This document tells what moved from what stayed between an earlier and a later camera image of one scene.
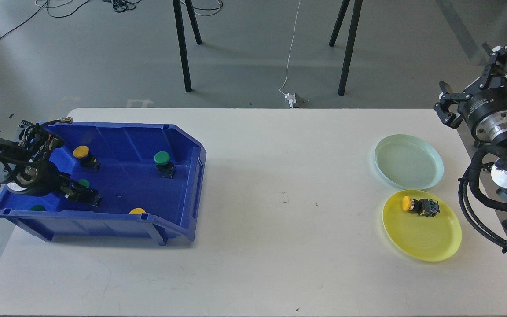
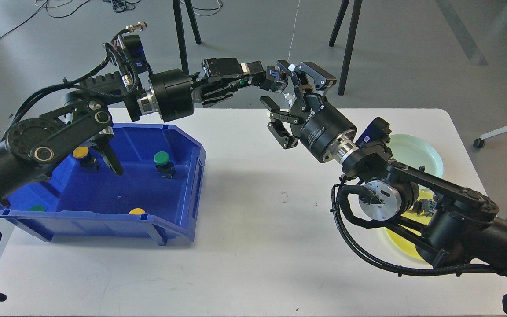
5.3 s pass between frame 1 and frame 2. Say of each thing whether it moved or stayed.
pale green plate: stayed
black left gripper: moved
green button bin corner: stayed
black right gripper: moved
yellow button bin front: stayed
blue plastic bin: stayed
